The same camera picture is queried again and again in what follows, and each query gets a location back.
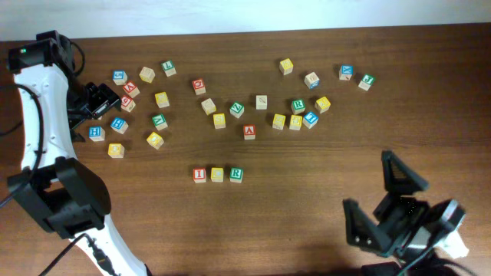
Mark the yellow block top right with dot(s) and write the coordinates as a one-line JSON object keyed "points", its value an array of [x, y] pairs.
{"points": [[286, 66]]}

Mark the yellow block pair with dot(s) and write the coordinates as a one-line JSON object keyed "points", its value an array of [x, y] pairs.
{"points": [[295, 122], [278, 121]]}

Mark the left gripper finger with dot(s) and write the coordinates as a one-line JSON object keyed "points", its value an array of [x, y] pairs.
{"points": [[75, 119], [76, 137]]}

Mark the plain wood yellow-side block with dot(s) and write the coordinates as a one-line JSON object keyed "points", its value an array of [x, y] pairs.
{"points": [[147, 74]]}

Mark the green r block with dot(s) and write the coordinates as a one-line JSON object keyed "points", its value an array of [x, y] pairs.
{"points": [[236, 175], [298, 106]]}

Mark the green J block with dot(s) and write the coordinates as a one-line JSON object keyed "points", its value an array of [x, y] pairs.
{"points": [[366, 82]]}

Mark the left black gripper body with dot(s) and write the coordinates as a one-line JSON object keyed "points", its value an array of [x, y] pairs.
{"points": [[90, 100]]}

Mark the green Z block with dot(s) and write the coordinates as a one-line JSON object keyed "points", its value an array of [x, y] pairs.
{"points": [[237, 109]]}

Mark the blue H block left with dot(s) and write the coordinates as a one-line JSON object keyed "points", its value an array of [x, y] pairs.
{"points": [[96, 133]]}

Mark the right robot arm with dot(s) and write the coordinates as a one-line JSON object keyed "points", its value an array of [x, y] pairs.
{"points": [[430, 262]]}

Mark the plain wood block centre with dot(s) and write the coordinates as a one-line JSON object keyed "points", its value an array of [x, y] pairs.
{"points": [[208, 106]]}

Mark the red Q block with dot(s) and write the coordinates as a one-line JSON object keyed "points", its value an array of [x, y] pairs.
{"points": [[199, 86]]}

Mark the blue S block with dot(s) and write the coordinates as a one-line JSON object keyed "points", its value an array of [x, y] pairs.
{"points": [[119, 77]]}

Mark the yellow block centre left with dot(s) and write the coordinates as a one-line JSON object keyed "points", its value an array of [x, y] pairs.
{"points": [[162, 100]]}

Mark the red a block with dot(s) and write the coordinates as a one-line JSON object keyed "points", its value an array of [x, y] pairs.
{"points": [[131, 89], [249, 132]]}

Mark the yellow S block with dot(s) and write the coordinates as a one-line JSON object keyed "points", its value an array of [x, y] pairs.
{"points": [[219, 120]]}

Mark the blue H block tilted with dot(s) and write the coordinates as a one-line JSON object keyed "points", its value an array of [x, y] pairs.
{"points": [[119, 125]]}

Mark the red I block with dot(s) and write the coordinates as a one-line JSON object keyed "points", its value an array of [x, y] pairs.
{"points": [[199, 175]]}

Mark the plain wood block upright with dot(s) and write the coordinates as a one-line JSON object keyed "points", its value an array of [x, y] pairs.
{"points": [[261, 102]]}

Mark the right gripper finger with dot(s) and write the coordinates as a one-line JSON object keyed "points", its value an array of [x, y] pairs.
{"points": [[399, 178], [363, 233]]}

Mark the yellow block right pair left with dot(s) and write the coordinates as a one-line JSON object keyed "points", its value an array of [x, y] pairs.
{"points": [[278, 121]]}

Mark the blue X block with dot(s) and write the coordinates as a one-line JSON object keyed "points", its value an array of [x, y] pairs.
{"points": [[346, 72]]}

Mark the yellow O block far left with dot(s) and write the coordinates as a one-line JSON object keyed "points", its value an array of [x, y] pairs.
{"points": [[116, 150]]}

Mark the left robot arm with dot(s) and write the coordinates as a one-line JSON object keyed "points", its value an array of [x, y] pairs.
{"points": [[60, 193]]}

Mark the green V block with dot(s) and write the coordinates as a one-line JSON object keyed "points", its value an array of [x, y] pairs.
{"points": [[159, 122]]}

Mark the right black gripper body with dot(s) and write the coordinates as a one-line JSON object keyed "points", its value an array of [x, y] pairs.
{"points": [[400, 220]]}

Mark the yellow C block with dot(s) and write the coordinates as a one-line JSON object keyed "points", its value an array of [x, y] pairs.
{"points": [[217, 174]]}

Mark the blue I block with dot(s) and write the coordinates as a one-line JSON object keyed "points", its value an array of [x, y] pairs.
{"points": [[310, 119]]}

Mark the red 6 block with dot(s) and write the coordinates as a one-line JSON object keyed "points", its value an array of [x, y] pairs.
{"points": [[127, 103]]}

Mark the green L block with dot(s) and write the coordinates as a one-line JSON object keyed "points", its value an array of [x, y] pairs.
{"points": [[168, 68]]}

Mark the wood block blue side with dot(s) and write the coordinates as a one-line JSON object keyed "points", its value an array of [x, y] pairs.
{"points": [[311, 80]]}

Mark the yellow O block tilted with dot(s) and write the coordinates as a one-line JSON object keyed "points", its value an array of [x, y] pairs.
{"points": [[155, 140]]}

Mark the yellow M block right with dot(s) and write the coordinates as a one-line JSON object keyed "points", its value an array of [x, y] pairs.
{"points": [[322, 104]]}

